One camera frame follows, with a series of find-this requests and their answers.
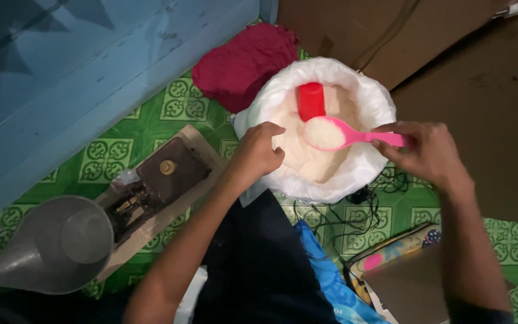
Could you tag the wooden scale board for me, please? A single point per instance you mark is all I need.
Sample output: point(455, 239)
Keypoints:
point(205, 146)

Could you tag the clear plastic bag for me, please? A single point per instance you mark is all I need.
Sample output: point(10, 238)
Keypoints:
point(124, 179)

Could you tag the brown balance scale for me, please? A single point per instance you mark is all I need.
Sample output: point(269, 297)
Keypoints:
point(173, 173)

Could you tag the pink plastic spoon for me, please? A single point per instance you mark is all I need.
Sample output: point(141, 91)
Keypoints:
point(362, 136)

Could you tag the large brown cardboard box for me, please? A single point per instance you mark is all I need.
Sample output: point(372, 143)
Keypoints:
point(367, 31)

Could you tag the white rice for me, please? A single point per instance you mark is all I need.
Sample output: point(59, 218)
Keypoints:
point(306, 162)

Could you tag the metal scale pan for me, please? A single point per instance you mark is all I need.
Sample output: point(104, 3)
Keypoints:
point(56, 245)

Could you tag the white plastic bag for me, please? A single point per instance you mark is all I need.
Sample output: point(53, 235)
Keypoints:
point(191, 297)

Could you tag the red plastic cup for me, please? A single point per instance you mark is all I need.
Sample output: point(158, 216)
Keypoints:
point(311, 101)

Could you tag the flat brown cardboard box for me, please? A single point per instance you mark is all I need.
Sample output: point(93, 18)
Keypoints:
point(488, 121)

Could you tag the person's dark trousers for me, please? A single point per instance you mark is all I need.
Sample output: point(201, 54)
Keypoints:
point(259, 265)

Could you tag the colourful patterned pouch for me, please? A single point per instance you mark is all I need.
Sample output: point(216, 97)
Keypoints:
point(389, 252)

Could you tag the black power adapter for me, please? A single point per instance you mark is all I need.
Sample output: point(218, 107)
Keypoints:
point(359, 196)

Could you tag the person's right hand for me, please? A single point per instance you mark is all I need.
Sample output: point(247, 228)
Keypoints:
point(425, 153)

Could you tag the dark red cloth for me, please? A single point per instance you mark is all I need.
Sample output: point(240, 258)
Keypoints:
point(241, 67)

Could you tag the blue plastic bag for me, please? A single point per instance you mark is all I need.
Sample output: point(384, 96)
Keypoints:
point(331, 279)

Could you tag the person's left hand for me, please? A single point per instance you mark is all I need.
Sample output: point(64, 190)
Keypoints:
point(254, 153)

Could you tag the brown cardboard sheet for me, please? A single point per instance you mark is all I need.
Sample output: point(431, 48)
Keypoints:
point(407, 288)

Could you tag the white plastic sack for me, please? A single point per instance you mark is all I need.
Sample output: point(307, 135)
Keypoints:
point(369, 99)

